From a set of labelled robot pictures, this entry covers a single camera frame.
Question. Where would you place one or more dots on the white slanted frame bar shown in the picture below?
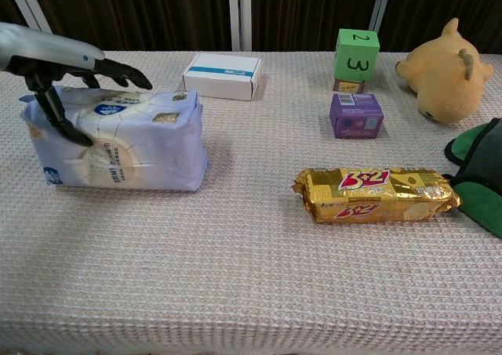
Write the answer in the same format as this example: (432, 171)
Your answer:
(380, 4)
(29, 4)

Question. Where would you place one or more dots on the beige waffle tablecloth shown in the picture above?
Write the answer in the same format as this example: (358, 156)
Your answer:
(243, 261)

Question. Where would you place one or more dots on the green numbered foam cube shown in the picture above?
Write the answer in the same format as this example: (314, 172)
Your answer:
(356, 55)

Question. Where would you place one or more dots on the yellow plush toy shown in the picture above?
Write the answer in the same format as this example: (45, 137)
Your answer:
(445, 77)

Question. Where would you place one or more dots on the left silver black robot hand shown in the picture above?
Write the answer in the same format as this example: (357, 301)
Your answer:
(43, 59)

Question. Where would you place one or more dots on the white cardboard box blue stripe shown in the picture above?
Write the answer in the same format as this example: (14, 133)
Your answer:
(221, 75)

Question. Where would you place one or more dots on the blue tissue pack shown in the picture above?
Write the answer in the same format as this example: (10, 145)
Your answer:
(129, 143)

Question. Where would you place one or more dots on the white vertical frame post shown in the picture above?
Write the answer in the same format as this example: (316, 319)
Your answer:
(239, 14)

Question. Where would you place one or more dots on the gold biscuit pack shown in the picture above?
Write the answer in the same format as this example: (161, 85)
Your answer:
(376, 195)

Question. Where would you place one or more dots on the green and grey cloth item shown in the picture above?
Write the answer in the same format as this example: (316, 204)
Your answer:
(480, 171)

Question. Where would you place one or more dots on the purple small carton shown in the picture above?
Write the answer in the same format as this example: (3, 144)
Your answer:
(356, 116)

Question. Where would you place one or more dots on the dark brown curtain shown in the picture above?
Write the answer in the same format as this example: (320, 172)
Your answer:
(133, 14)

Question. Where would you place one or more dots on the small brown box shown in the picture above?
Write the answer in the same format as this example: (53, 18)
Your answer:
(348, 85)

